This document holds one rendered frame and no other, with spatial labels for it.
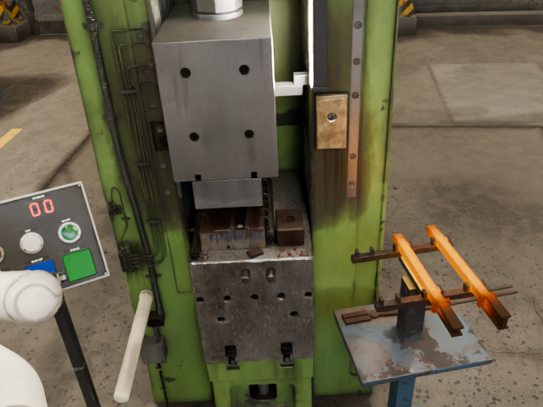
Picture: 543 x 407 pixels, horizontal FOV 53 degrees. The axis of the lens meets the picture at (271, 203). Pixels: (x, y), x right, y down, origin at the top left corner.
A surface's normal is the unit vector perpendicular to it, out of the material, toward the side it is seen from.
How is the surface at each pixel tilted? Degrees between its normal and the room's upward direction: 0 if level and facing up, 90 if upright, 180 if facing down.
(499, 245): 0
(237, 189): 90
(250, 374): 90
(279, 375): 90
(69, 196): 60
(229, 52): 90
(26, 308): 65
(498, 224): 0
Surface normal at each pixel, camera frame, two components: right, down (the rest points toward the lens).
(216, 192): 0.02, 0.54
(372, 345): -0.04, -0.84
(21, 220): 0.36, -0.02
